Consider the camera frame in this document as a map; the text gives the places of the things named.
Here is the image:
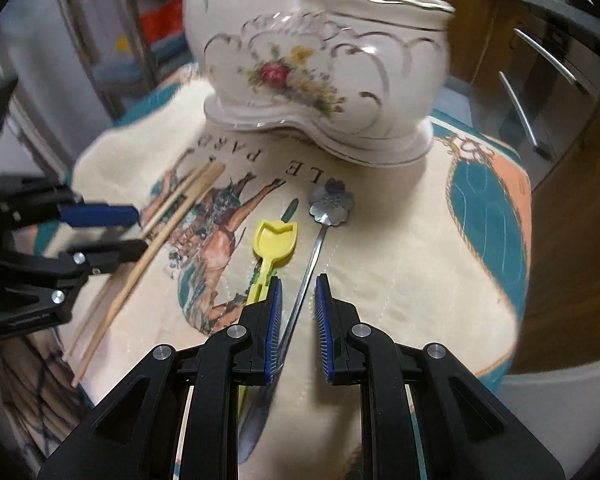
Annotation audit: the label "flower-shaped metal spoon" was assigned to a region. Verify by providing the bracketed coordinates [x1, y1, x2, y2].
[240, 182, 357, 461]

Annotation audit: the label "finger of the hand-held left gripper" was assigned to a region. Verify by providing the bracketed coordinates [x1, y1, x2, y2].
[0, 239, 149, 322]
[0, 174, 142, 228]

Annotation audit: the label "metal shelf rack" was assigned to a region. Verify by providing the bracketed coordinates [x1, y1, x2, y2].
[50, 0, 191, 126]

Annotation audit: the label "wooden chopstick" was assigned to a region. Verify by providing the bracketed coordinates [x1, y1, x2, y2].
[61, 172, 208, 361]
[71, 166, 228, 388]
[141, 159, 216, 235]

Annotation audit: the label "blue storage box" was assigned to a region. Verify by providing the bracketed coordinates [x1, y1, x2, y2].
[92, 35, 191, 87]

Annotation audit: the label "white refrigerator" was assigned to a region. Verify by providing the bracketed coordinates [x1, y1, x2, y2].
[0, 0, 111, 126]

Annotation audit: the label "white floral ceramic utensil holder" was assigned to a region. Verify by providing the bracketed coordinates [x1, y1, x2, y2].
[177, 0, 456, 168]

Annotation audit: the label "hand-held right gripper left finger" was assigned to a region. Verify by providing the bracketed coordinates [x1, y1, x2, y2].
[37, 275, 284, 480]

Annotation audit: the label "printed quilted cloth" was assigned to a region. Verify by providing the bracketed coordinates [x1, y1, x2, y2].
[7, 62, 533, 480]

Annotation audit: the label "yellow plastic spoon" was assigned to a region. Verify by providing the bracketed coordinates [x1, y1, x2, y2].
[236, 219, 300, 411]

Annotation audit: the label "metal bar handle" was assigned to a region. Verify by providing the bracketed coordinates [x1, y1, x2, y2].
[497, 71, 553, 161]
[512, 27, 600, 106]

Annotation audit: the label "red plastic bags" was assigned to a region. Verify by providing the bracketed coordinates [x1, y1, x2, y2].
[140, 2, 186, 36]

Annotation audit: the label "person's plaid clothing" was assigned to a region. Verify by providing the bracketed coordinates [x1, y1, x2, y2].
[0, 340, 96, 480]

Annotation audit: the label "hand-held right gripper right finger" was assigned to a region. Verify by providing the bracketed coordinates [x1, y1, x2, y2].
[314, 273, 566, 480]

